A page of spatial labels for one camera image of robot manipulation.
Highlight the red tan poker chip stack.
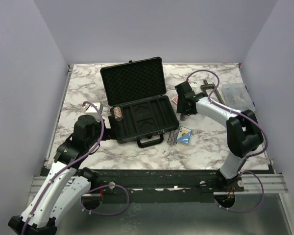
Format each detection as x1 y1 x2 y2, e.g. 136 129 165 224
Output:
113 107 123 121

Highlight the blue tan poker chip stack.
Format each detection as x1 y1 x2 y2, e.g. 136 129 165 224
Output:
167 131 178 145

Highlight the black poker carrying case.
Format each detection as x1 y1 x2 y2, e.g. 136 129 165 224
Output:
100 57 179 148

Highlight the purple poker chip stack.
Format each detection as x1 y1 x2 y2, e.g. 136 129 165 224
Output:
180 114 186 121

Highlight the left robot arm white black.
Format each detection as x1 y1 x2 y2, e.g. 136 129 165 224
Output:
8 115 116 235

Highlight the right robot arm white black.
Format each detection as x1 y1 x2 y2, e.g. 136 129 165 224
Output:
175 81 264 192

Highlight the red playing card deck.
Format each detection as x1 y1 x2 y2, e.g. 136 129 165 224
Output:
172 96 178 105

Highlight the black metal clamp tool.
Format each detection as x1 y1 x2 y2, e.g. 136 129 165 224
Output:
200 79 224 104

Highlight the blue playing card deck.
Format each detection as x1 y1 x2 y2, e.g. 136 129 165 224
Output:
176 127 193 145

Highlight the clear plastic parts box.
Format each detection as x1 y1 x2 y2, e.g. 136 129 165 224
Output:
221 83 255 112

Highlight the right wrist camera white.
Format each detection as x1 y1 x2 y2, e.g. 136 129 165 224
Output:
189 82 198 93

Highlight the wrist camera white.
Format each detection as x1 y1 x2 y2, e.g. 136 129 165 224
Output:
85 102 103 116
189 82 198 93

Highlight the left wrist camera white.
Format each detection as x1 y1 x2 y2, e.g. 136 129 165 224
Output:
85 102 103 116

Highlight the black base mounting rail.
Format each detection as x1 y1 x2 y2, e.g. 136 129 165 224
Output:
40 167 250 205

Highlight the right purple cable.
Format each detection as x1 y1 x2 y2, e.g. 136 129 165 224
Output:
186 70 270 212

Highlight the aluminium extrusion rail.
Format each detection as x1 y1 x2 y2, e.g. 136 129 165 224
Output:
29 171 289 196

